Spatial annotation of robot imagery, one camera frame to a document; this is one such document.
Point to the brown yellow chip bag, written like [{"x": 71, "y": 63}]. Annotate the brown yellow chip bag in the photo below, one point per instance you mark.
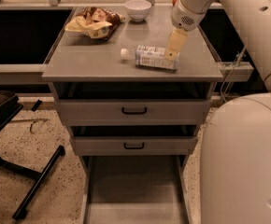
[{"x": 95, "y": 22}]

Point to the white ceramic bowl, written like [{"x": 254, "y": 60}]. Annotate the white ceramic bowl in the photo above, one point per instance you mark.
[{"x": 137, "y": 10}]

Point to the blue plastic bottle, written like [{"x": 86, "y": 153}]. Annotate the blue plastic bottle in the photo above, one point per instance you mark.
[{"x": 148, "y": 56}]

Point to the top grey drawer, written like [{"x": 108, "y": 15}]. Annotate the top grey drawer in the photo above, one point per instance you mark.
[{"x": 131, "y": 112}]

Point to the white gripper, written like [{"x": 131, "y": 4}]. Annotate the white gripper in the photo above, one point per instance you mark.
[{"x": 182, "y": 19}]

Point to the bottom grey drawer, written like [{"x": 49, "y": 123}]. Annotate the bottom grey drawer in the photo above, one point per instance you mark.
[{"x": 135, "y": 190}]

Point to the grey drawer cabinet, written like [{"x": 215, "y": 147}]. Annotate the grey drawer cabinet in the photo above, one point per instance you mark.
[{"x": 85, "y": 69}]

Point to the grey drawer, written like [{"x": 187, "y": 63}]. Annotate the grey drawer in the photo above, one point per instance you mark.
[
  {"x": 135, "y": 190},
  {"x": 131, "y": 112},
  {"x": 129, "y": 146}
]

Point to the middle grey drawer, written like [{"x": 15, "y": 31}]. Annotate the middle grey drawer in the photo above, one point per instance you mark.
[{"x": 129, "y": 146}]

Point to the black chair base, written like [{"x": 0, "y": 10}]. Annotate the black chair base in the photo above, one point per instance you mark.
[{"x": 10, "y": 108}]

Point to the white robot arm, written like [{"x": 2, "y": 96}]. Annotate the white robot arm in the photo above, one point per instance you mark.
[{"x": 235, "y": 159}]

